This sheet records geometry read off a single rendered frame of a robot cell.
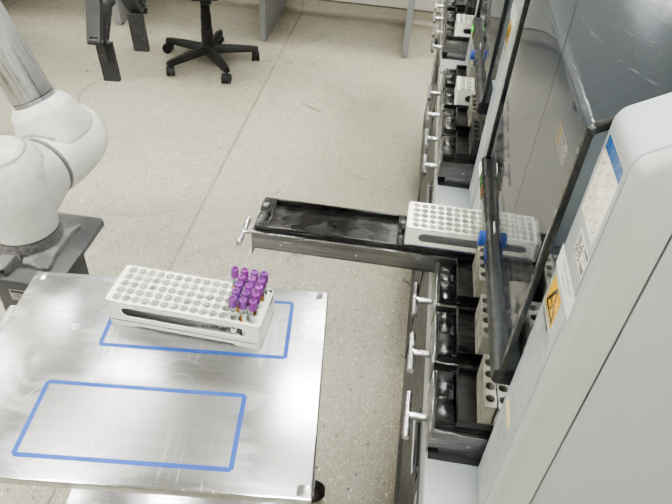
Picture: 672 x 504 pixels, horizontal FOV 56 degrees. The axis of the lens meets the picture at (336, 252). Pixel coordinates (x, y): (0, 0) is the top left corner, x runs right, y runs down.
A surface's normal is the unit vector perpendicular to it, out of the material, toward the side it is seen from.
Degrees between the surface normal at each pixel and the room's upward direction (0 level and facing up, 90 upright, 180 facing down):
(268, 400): 0
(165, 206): 0
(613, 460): 90
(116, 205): 0
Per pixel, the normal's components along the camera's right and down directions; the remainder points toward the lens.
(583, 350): -0.15, 0.64
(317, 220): 0.06, -0.75
